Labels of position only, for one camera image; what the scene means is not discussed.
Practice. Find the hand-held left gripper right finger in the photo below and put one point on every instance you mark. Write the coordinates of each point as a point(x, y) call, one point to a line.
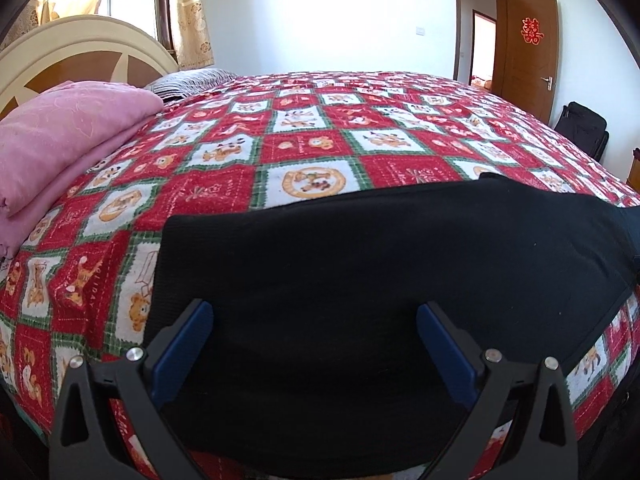
point(450, 355)

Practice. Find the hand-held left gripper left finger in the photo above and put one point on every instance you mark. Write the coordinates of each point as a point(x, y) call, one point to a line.
point(177, 355)

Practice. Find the black pants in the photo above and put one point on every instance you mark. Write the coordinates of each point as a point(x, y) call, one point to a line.
point(380, 285)

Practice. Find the red patterned bed sheet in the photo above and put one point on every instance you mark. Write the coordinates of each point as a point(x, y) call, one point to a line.
point(310, 150)

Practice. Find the folded pink blanket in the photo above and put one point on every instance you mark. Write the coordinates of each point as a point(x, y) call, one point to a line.
point(60, 135)

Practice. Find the black folding chair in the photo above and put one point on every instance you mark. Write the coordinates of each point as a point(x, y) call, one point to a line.
point(580, 130)

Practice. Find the striped pillow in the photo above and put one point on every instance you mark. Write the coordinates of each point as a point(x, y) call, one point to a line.
point(192, 81)

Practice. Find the brown wooden door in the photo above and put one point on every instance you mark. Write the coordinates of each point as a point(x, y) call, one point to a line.
point(525, 55)

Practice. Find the cream and wood headboard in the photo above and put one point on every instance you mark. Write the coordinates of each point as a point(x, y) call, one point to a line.
point(75, 55)

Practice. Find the red paper door decoration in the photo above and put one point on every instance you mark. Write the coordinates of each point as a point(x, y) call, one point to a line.
point(532, 30)

